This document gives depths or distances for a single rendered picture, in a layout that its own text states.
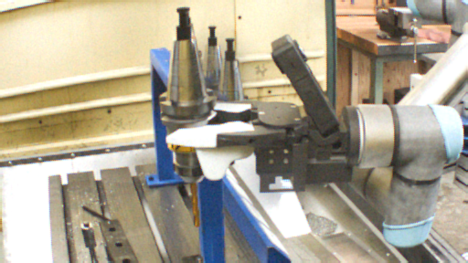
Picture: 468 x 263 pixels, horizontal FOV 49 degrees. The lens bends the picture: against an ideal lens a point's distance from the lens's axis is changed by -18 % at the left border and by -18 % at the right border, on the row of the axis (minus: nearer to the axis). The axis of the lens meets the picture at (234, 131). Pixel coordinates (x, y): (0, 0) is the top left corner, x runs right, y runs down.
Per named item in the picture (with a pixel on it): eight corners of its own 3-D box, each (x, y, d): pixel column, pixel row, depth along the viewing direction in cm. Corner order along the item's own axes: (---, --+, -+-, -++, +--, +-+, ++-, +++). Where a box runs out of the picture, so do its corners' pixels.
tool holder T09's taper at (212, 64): (198, 78, 111) (197, 43, 109) (222, 75, 112) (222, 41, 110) (203, 84, 107) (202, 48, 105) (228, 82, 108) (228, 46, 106)
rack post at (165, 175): (184, 173, 149) (178, 56, 138) (188, 183, 144) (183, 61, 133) (144, 179, 146) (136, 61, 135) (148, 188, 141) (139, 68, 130)
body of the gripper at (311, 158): (252, 194, 67) (356, 189, 67) (253, 120, 64) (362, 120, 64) (249, 164, 74) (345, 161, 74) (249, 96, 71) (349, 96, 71)
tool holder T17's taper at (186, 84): (164, 92, 68) (162, 36, 65) (204, 88, 69) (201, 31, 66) (168, 105, 64) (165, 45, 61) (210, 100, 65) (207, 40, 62)
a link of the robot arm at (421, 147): (461, 177, 67) (469, 116, 64) (389, 184, 67) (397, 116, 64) (443, 153, 74) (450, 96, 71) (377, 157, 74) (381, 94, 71)
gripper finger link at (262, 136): (219, 153, 62) (302, 143, 64) (219, 139, 62) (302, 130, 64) (209, 135, 67) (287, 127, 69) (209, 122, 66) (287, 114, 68)
